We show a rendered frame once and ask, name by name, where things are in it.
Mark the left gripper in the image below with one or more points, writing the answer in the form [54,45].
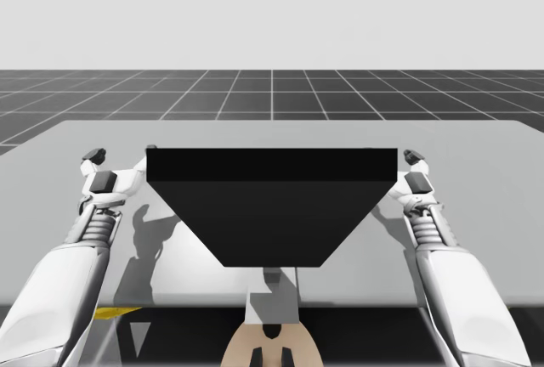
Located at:
[111,183]

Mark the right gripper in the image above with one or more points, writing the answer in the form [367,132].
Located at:
[415,185]

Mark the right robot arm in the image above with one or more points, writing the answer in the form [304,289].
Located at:
[463,295]

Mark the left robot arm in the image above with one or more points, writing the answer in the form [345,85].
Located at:
[47,290]

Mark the black screen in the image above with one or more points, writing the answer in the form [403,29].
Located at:
[272,205]

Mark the grey stand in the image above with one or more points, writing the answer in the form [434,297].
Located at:
[273,295]

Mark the tan robot part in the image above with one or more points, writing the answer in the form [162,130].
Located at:
[272,346]

